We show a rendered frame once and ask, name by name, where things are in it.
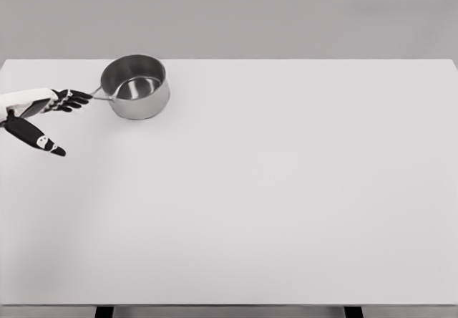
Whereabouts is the silver metal saucepan with handle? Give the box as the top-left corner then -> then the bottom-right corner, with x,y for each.
87,54 -> 171,120

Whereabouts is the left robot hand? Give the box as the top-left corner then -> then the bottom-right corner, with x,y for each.
0,87 -> 94,158

